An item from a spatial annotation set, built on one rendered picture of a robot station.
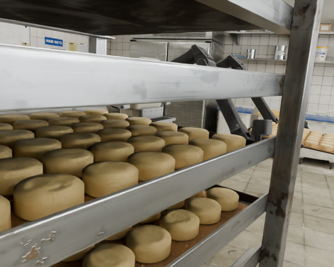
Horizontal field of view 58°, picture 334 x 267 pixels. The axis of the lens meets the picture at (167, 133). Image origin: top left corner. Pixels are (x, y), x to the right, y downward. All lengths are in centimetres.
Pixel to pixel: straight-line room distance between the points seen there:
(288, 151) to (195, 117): 438
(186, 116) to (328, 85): 233
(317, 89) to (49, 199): 536
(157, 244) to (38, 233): 18
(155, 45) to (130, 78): 489
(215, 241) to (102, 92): 24
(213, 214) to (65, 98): 30
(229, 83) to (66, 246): 21
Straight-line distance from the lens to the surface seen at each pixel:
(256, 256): 53
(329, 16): 559
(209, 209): 42
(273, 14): 41
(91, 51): 73
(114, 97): 19
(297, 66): 46
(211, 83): 28
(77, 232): 20
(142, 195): 23
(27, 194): 23
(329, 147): 133
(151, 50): 511
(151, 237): 35
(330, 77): 551
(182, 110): 490
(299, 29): 47
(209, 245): 35
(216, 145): 39
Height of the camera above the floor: 124
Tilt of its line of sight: 11 degrees down
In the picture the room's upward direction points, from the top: 4 degrees clockwise
